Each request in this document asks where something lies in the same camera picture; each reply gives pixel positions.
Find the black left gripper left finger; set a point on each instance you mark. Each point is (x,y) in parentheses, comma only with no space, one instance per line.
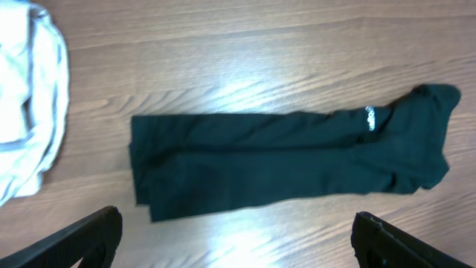
(89,242)

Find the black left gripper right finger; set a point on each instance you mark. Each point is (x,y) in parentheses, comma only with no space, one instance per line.
(378,244)

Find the black t-shirt with logo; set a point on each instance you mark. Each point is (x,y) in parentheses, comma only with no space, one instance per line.
(189,165)

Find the folded beige garment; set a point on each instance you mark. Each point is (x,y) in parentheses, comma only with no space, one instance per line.
(34,96)

